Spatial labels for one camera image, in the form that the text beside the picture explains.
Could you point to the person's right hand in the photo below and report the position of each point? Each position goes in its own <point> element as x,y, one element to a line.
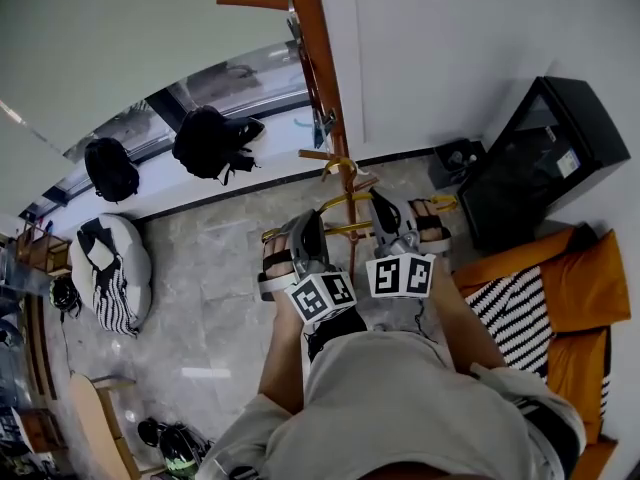
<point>429,220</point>

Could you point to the black white striped cloth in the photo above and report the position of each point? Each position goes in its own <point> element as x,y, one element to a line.
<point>112,298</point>

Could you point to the person's left hand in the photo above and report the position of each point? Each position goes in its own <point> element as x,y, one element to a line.
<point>277,255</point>

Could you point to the orange sofa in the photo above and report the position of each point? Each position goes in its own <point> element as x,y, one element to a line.
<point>575,368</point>

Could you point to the person's left forearm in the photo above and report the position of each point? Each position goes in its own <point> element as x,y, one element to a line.
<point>282,358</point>

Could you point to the orange square cushion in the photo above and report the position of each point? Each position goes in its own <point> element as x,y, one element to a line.
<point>585,283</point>

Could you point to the wooden shelf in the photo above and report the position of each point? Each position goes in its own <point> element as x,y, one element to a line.
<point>42,248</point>

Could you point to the black plastic bin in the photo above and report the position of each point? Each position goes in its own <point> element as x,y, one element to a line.
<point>457,165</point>

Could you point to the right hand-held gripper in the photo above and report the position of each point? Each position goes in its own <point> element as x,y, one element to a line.
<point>395,275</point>

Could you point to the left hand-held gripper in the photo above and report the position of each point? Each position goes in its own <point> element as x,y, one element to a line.
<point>320,295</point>

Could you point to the wooden stool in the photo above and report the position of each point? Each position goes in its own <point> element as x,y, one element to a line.
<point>87,403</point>

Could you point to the person's grey shirt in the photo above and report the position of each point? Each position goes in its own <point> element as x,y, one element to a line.
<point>390,408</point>

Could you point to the brown wooden coat rack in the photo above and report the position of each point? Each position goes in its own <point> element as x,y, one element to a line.
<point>312,18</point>

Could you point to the person's right forearm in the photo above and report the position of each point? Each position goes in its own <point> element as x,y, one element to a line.
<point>465,318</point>

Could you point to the white beanbag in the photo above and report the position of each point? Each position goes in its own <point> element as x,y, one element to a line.
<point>135,263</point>

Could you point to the black rounded backpack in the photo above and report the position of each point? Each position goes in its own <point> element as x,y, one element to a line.
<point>112,168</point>

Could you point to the gold metal hanger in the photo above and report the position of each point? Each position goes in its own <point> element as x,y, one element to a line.
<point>336,228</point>

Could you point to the black white striped blanket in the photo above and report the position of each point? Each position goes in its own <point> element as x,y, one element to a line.
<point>515,313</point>

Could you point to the black green helmet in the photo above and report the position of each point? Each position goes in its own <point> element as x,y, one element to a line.
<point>175,445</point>

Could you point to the black glass-door cabinet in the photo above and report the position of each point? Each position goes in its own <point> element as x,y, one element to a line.
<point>530,178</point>

